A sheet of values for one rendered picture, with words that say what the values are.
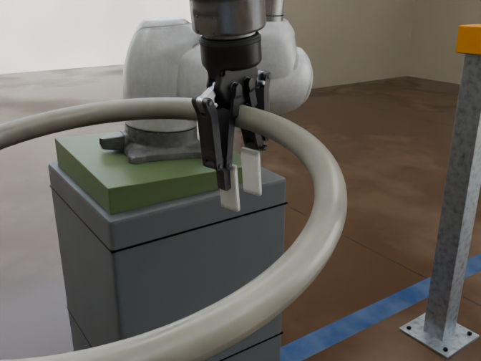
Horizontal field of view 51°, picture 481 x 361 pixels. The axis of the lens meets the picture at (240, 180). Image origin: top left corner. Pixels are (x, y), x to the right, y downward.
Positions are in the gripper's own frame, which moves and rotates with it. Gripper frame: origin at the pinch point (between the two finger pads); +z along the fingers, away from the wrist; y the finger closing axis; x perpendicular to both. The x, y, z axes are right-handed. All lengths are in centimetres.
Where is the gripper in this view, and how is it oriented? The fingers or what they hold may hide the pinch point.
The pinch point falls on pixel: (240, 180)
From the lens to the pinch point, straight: 71.0
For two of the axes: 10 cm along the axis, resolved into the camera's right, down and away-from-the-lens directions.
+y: -6.2, 4.0, -6.7
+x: 7.8, 2.5, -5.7
